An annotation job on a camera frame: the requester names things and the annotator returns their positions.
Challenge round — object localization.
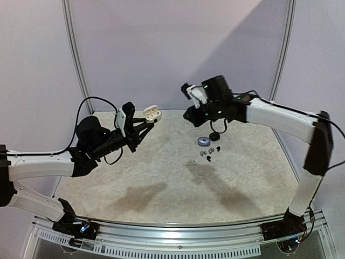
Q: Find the white earbud charging case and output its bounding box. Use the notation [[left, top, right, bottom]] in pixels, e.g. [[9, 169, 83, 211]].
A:
[[143, 105, 162, 124]]

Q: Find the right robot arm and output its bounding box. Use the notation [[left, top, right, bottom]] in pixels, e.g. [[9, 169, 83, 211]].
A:
[[181, 75, 333, 235]]

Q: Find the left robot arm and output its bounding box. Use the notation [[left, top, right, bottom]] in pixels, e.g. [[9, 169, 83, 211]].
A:
[[1, 102, 162, 234]]

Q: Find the black charging case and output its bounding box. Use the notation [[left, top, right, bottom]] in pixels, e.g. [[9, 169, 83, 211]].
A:
[[209, 132, 220, 142]]

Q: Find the purple round charging case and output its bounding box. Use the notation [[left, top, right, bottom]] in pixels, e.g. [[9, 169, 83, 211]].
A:
[[197, 137, 211, 147]]

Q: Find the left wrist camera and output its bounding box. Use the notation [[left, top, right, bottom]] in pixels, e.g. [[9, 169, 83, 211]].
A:
[[115, 102, 135, 137]]

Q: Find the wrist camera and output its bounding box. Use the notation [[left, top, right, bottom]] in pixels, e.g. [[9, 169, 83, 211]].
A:
[[181, 83, 208, 109], [115, 102, 135, 137]]

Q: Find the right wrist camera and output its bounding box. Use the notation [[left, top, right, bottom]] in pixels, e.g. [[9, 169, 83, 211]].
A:
[[181, 83, 208, 109]]

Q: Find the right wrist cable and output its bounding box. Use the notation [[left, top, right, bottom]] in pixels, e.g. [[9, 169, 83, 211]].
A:
[[210, 120, 229, 134]]

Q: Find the wrist cable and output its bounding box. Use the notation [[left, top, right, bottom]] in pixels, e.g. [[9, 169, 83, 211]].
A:
[[68, 96, 121, 152], [210, 120, 229, 134]]

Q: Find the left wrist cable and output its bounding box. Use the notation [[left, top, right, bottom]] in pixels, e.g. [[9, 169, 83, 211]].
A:
[[68, 96, 121, 152]]

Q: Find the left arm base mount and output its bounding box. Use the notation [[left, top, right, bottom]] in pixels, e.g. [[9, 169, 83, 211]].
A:
[[52, 198, 100, 241]]

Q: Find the aluminium front rail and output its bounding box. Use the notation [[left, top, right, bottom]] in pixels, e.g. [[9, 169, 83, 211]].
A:
[[23, 210, 337, 258]]

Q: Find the left frame post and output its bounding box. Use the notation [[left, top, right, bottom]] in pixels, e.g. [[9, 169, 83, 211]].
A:
[[61, 0, 89, 99]]

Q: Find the frame post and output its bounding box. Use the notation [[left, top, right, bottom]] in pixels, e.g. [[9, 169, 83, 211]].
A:
[[268, 0, 296, 100], [61, 0, 89, 99]]

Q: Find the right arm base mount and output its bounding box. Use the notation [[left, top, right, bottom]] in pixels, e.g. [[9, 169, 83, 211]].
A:
[[260, 206, 315, 243]]

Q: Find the right frame post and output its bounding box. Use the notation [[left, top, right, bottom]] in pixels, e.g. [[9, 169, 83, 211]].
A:
[[268, 0, 296, 100]]

